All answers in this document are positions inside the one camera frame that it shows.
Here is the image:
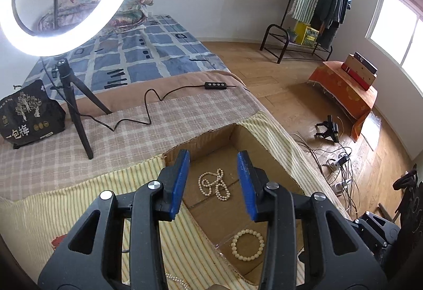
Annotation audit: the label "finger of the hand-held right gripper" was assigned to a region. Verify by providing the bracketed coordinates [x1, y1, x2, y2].
[352, 211, 402, 265]

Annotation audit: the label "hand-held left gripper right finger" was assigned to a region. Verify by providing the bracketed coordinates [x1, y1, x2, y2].
[237, 150, 388, 290]

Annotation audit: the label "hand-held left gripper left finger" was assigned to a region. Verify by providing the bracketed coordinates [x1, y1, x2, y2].
[38, 149, 191, 290]

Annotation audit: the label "short pearl necklace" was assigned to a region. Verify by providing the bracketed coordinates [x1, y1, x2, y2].
[197, 169, 232, 202]

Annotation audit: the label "cardboard box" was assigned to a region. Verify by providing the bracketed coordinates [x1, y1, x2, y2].
[163, 124, 306, 286]

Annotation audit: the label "cream bead bracelet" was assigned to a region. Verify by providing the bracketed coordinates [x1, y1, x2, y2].
[230, 230, 265, 261]

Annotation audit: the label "long pearl necklace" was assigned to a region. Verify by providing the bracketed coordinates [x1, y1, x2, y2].
[163, 273, 192, 290]

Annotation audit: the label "beige plaid blanket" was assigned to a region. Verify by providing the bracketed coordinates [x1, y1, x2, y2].
[0, 85, 265, 205]

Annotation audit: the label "white power strip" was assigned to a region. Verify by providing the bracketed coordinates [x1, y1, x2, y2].
[327, 154, 352, 172]

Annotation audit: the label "small black floor tripod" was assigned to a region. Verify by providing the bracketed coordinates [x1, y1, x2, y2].
[315, 115, 340, 144]

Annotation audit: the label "tan bed cover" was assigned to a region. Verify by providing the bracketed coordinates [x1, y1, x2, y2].
[49, 70, 247, 119]

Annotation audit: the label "orange cloth covered table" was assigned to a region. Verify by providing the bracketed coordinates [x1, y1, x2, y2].
[307, 61, 379, 143]

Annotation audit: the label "black tabletop tripod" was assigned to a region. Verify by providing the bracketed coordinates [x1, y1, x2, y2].
[54, 58, 113, 160]

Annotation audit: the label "blue plaid bedsheet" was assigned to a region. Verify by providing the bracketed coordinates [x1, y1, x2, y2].
[21, 14, 232, 102]

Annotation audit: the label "yellow striped blanket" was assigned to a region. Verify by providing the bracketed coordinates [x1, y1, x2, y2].
[0, 111, 351, 290]

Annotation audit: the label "black clothes rack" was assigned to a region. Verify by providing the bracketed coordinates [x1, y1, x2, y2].
[261, 0, 351, 64]

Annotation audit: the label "tan gift box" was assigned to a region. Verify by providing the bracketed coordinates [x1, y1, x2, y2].
[342, 55, 377, 90]

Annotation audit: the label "yellow box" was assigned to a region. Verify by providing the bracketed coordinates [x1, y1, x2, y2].
[294, 21, 319, 47]

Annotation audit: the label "black printed bag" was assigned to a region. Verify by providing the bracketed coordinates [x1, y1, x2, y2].
[0, 79, 66, 150]

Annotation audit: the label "dark blue flat box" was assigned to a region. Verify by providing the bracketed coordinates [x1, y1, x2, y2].
[353, 52, 378, 74]

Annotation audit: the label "floral pillow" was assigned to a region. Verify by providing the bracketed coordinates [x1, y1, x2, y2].
[102, 10, 150, 35]

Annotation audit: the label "dark hanging clothes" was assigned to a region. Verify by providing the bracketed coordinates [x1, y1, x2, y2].
[312, 0, 350, 49]

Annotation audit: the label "window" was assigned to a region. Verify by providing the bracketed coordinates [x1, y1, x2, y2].
[365, 0, 423, 74]

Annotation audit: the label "black cable with inline remote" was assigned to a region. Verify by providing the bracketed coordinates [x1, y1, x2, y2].
[41, 57, 252, 132]

